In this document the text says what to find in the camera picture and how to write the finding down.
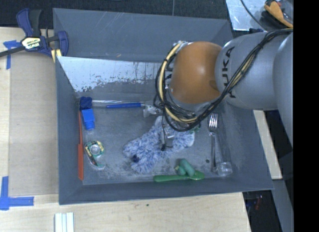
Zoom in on orange flat strip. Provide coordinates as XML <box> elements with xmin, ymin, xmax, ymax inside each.
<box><xmin>77</xmin><ymin>110</ymin><xmax>85</xmax><ymax>182</ymax></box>

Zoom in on clear pen with blue core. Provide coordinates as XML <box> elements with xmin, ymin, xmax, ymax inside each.
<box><xmin>91</xmin><ymin>100</ymin><xmax>146</xmax><ymax>110</ymax></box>

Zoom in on pale wood board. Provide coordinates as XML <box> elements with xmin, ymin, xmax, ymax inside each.
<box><xmin>8</xmin><ymin>51</ymin><xmax>60</xmax><ymax>197</ymax></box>

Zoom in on metal fork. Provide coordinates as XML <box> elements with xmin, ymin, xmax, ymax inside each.
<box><xmin>207</xmin><ymin>112</ymin><xmax>220</xmax><ymax>172</ymax></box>

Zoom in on green plastic spoon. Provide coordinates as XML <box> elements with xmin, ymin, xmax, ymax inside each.
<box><xmin>153</xmin><ymin>170</ymin><xmax>206</xmax><ymax>183</ymax></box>

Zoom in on clear glass cup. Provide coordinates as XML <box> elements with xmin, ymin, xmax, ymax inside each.
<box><xmin>215</xmin><ymin>126</ymin><xmax>234</xmax><ymax>177</ymax></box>

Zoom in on grey metal bin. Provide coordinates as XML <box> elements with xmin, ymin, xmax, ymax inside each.
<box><xmin>52</xmin><ymin>7</ymin><xmax>275</xmax><ymax>206</ymax></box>

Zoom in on green toy vegetable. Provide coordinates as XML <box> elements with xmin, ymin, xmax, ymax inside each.
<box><xmin>173</xmin><ymin>158</ymin><xmax>195</xmax><ymax>177</ymax></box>

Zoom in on blue and white fluffy cloth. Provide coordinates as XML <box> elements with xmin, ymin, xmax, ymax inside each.
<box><xmin>122</xmin><ymin>115</ymin><xmax>195</xmax><ymax>175</ymax></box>

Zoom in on dark blue knobbly piece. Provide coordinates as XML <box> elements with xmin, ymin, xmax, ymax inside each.
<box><xmin>79</xmin><ymin>96</ymin><xmax>93</xmax><ymax>111</ymax></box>

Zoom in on white clear plastic piece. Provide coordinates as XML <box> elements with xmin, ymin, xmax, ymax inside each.
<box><xmin>143</xmin><ymin>103</ymin><xmax>162</xmax><ymax>119</ymax></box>

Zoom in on clear bottle with blue cap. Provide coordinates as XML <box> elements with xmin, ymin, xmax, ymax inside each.
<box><xmin>81</xmin><ymin>108</ymin><xmax>107</xmax><ymax>170</ymax></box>

